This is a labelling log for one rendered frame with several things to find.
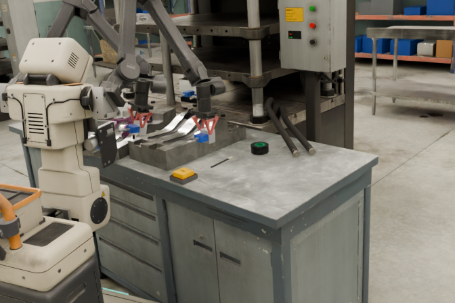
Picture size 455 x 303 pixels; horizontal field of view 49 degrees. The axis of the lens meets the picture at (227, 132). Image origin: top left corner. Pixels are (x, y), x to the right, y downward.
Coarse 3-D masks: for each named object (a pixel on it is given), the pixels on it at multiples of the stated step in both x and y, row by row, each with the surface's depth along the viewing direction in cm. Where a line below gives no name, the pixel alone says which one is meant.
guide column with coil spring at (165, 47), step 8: (160, 32) 304; (160, 40) 306; (168, 48) 307; (168, 56) 308; (168, 64) 310; (168, 72) 311; (168, 80) 313; (168, 88) 314; (168, 96) 316; (168, 104) 318
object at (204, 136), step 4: (204, 128) 207; (200, 132) 206; (204, 132) 204; (196, 136) 202; (200, 136) 200; (204, 136) 201; (208, 136) 203; (212, 136) 204; (188, 140) 198; (192, 140) 199; (196, 140) 201; (200, 140) 201; (204, 140) 202; (208, 140) 203; (212, 140) 204
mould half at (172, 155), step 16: (224, 128) 228; (240, 128) 237; (128, 144) 221; (144, 144) 213; (176, 144) 211; (192, 144) 215; (208, 144) 222; (224, 144) 230; (144, 160) 216; (160, 160) 208; (176, 160) 209
